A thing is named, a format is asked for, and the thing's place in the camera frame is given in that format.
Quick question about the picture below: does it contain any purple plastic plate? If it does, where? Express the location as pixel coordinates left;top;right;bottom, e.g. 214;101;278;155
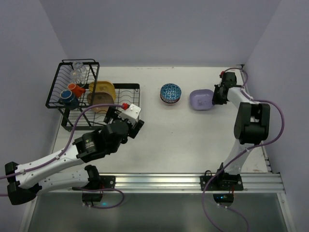
189;89;214;111

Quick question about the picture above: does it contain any red-inside blue-outside bowl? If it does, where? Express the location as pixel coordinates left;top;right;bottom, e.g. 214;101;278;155
160;95;180;105

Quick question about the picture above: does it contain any blue triangle pattern bowl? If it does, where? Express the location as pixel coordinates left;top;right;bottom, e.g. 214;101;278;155
160;83;182;100

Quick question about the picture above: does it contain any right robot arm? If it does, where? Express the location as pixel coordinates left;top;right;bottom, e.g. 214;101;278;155
212;71;270;175

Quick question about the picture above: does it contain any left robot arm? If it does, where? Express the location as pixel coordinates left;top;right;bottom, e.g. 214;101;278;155
5;103;144;205

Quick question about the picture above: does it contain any brown plastic plate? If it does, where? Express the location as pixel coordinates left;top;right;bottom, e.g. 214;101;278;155
86;92;114;114

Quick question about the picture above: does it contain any yellow plastic plate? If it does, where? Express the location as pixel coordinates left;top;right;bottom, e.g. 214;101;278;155
88;81;116;99

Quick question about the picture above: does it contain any orange mug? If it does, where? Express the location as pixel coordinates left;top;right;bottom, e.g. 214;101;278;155
67;83;85;98

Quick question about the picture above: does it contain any blue mug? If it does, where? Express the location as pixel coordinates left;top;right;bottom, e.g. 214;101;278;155
59;89;79;109

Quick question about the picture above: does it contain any clear drinking glass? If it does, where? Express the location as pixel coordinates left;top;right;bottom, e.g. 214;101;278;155
70;70;86;84
72;60;87;73

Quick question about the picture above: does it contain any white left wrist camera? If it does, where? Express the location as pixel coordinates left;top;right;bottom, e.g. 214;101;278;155
119;103;141;125

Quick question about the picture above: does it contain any black wire dish rack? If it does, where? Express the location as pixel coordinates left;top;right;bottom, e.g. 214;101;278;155
45;59;140;131

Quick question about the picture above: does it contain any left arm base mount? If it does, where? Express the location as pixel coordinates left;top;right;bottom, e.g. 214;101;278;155
82;175;116;205

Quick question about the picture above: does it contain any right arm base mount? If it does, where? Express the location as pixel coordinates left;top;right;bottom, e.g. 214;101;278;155
206;172;244;206

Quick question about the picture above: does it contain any aluminium table rail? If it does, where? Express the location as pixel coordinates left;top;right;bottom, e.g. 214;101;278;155
37;170;284;195

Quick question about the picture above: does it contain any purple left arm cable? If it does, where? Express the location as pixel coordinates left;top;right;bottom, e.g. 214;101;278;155
0;102;128;210

